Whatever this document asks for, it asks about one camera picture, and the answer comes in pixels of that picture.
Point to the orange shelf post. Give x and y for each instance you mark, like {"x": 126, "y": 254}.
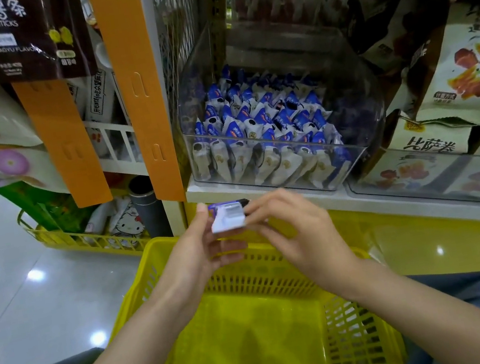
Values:
{"x": 137, "y": 87}

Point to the black potato stick bag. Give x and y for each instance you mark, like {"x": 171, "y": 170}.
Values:
{"x": 6, "y": 44}

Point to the dark grey cylinder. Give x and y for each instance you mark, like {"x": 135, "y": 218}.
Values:
{"x": 150, "y": 208}

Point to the clear plastic bin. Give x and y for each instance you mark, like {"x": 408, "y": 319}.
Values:
{"x": 420, "y": 186}
{"x": 368, "y": 98}

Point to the white card packet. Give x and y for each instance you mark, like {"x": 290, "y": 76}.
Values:
{"x": 99, "y": 93}

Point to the yellow floor basket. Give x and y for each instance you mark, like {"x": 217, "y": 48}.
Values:
{"x": 81, "y": 243}

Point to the person's right hand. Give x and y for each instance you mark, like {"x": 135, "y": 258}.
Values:
{"x": 309, "y": 237}

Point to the person's left hand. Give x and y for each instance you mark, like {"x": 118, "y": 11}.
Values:
{"x": 194, "y": 261}

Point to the blue white snack packet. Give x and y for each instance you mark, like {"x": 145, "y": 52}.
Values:
{"x": 227, "y": 216}

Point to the row of fruit print bags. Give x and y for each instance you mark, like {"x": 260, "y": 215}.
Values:
{"x": 472, "y": 58}

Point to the orange hanging strip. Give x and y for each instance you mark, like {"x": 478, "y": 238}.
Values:
{"x": 63, "y": 140}

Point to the yellow plastic shopping basket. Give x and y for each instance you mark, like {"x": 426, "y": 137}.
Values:
{"x": 258, "y": 346}

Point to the green snack bags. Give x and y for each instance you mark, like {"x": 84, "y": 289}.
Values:
{"x": 43, "y": 208}

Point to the pile of blue snack packets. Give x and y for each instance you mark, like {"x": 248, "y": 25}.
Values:
{"x": 266, "y": 120}

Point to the store shelf with yellow base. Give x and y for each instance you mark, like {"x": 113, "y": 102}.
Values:
{"x": 452, "y": 245}

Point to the white cartoon print packet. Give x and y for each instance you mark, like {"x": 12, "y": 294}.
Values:
{"x": 127, "y": 221}

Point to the person's right forearm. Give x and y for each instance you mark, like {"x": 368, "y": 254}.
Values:
{"x": 446, "y": 319}

